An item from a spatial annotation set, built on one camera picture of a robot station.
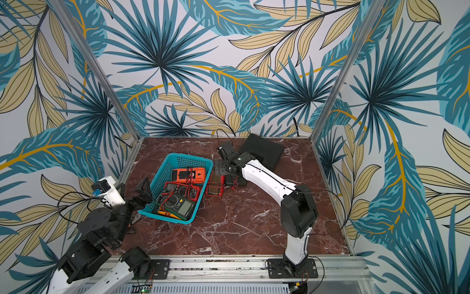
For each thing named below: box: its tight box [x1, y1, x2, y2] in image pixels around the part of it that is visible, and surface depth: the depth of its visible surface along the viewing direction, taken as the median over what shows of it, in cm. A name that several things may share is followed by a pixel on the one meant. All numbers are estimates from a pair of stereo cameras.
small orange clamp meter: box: [171, 167, 207, 185], surface depth 94 cm
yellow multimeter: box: [157, 210, 182, 220], surface depth 81 cm
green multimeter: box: [154, 192, 197, 221], surface depth 80 cm
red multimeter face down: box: [205, 172, 226, 198], surface depth 97 cm
